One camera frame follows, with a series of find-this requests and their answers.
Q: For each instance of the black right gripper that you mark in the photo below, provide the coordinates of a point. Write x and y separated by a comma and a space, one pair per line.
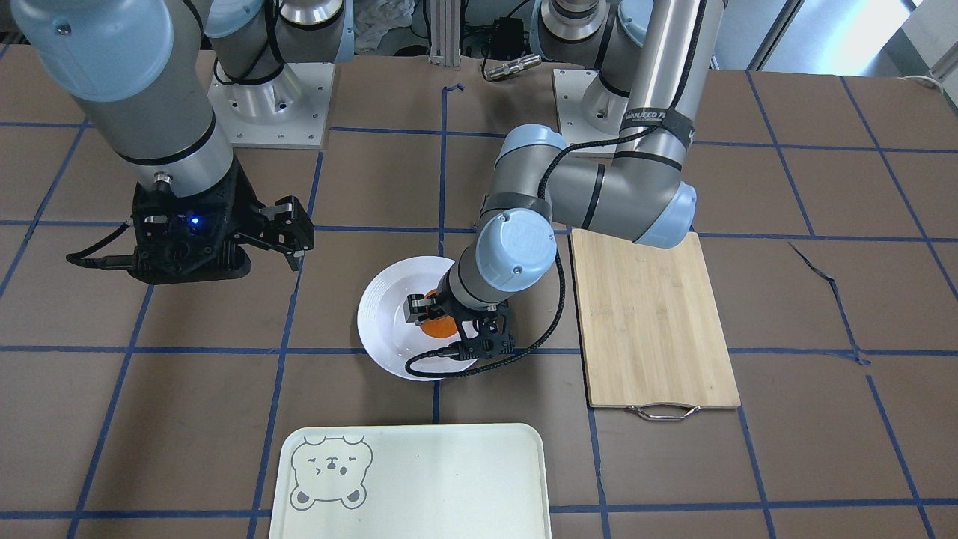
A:
245, 203

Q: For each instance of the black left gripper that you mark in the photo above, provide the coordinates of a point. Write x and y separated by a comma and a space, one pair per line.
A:
443, 301

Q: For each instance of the orange fruit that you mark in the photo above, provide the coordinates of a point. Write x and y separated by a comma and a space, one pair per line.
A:
438, 325

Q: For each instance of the white round plate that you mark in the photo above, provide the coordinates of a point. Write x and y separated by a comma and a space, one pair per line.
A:
385, 334

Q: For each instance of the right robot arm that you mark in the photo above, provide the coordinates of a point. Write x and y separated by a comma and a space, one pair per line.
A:
127, 82

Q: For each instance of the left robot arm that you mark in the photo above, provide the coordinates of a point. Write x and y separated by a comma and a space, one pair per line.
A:
584, 150

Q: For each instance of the cream bear tray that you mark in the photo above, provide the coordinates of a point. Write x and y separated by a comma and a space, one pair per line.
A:
414, 481

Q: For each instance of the wooden cutting board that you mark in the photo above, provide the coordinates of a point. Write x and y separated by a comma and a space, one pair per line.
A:
651, 335

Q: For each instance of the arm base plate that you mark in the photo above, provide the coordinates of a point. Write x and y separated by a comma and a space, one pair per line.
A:
588, 108
289, 112

